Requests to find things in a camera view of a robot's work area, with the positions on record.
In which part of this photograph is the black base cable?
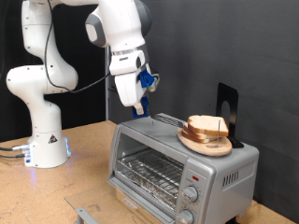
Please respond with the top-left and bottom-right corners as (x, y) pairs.
(0, 152), (27, 160)

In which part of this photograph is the vertical metal pole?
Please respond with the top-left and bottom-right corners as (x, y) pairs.
(104, 46), (111, 121)

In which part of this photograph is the white wrist camera blue mount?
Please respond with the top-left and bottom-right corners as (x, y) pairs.
(138, 68), (161, 93)

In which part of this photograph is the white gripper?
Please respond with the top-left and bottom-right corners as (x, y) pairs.
(114, 69), (148, 117)

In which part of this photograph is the black metal bookend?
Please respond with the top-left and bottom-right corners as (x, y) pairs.
(215, 82), (245, 149)

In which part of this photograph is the black curtain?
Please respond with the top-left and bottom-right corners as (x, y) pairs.
(0, 0), (108, 144)

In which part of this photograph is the round wooden board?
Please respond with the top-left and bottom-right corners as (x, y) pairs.
(177, 125), (234, 158)

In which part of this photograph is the thin metal pin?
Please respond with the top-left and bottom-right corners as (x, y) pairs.
(216, 119), (222, 148)

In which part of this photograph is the wire oven rack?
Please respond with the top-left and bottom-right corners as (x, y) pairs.
(115, 148), (185, 200)

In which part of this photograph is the glass oven door with handle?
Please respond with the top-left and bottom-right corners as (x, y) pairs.
(64, 176), (176, 224)

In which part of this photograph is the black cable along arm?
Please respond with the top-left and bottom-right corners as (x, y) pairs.
(43, 0), (112, 94)

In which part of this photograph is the silver oven knob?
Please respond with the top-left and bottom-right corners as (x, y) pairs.
(178, 209), (194, 224)
(181, 186), (199, 203)

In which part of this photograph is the metal spatula with blue block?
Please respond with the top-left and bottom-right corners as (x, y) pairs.
(132, 96), (185, 129)

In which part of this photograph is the black cable with metal connector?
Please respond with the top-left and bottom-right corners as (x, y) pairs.
(0, 144), (31, 153)

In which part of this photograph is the silver toaster oven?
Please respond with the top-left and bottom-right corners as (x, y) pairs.
(107, 112), (261, 224)

